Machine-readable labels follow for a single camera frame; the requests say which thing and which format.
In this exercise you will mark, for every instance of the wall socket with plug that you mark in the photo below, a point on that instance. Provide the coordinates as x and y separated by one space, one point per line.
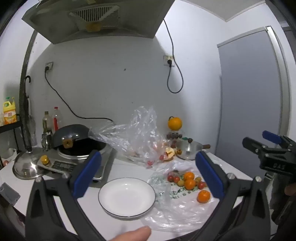
169 59
49 66

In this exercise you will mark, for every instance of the yellow longan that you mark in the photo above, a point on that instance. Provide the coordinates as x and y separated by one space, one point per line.
198 180
180 182

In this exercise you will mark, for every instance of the clear box of dark fruits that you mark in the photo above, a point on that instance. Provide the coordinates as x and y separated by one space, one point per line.
174 135

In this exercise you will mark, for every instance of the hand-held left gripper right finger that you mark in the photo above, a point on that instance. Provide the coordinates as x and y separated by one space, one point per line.
210 176

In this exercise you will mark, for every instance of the black umbrella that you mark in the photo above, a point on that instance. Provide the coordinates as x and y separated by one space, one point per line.
27 125

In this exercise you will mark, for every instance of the dark vertical pipe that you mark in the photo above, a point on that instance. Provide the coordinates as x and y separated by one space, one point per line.
27 69

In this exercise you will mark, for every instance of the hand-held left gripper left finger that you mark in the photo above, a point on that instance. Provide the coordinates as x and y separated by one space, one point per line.
87 176

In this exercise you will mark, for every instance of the glass oil bottle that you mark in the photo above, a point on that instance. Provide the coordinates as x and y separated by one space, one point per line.
47 122

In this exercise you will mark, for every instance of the orange peel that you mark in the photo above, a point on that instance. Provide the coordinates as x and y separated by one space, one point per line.
170 153

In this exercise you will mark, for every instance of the large orange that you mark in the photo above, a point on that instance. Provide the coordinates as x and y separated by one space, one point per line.
174 123

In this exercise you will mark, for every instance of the yellow detergent bottle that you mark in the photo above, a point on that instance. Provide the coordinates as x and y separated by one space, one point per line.
10 113

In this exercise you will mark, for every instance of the small steel jar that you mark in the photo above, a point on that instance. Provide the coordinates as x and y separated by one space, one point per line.
46 141

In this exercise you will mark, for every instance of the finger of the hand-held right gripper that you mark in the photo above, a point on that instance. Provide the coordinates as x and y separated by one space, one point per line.
253 144
271 136

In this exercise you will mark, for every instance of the silver induction cooker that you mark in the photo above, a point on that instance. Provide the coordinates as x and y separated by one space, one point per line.
101 160

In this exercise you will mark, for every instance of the steel pot with lid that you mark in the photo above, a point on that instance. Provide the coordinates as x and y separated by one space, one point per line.
189 148

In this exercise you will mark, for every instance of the white container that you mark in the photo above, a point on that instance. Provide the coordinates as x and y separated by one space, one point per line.
8 154

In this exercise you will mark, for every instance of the tangerine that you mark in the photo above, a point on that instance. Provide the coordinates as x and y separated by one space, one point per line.
203 196
189 175
190 184

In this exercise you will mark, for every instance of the white round plate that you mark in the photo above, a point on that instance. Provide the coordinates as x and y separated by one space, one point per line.
127 197

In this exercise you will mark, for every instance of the range hood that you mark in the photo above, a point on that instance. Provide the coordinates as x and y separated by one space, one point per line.
97 16

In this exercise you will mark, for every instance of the black shelf rack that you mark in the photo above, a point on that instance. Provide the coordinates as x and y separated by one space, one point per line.
9 127

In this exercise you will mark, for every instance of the steel dome lid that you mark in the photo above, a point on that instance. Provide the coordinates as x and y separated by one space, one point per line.
25 165

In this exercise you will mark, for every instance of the red cap bottle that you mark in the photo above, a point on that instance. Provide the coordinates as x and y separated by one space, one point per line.
57 119

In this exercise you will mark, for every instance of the clear crumpled plastic bag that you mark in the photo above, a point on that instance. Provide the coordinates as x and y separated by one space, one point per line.
138 129

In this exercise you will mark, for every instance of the grey metal plate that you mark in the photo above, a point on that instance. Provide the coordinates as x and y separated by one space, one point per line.
8 194

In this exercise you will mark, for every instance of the person's left hand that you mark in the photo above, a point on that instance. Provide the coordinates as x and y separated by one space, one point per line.
134 234

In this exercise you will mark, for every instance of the clear plastic bag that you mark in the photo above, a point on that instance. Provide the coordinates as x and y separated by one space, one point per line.
138 129
180 215

